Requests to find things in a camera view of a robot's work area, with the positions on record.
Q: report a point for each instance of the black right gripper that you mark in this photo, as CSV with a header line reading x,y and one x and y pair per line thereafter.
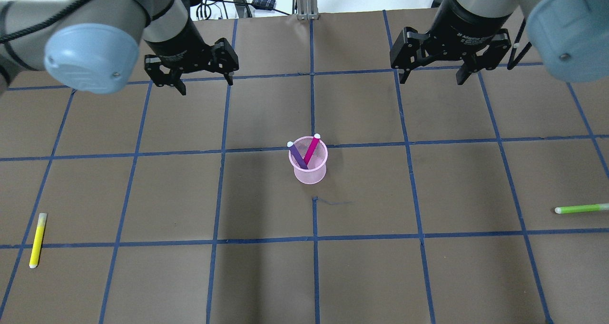
x,y
467,30

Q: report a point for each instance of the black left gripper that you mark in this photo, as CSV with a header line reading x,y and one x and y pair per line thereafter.
x,y
177,44

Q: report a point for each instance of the purple pen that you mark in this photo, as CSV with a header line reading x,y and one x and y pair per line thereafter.
x,y
296,156

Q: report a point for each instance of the pink pen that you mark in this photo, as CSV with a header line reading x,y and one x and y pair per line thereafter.
x,y
311,148

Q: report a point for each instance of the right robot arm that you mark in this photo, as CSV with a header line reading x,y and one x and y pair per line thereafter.
x,y
571,37

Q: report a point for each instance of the pink mesh cup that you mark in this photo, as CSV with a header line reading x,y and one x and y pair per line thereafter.
x,y
316,168

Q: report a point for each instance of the green pen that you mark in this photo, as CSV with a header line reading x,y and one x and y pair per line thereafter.
x,y
592,208

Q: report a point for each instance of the yellow pen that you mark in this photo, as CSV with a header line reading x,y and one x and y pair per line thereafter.
x,y
38,241

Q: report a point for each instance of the aluminium frame post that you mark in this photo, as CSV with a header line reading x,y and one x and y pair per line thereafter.
x,y
305,9

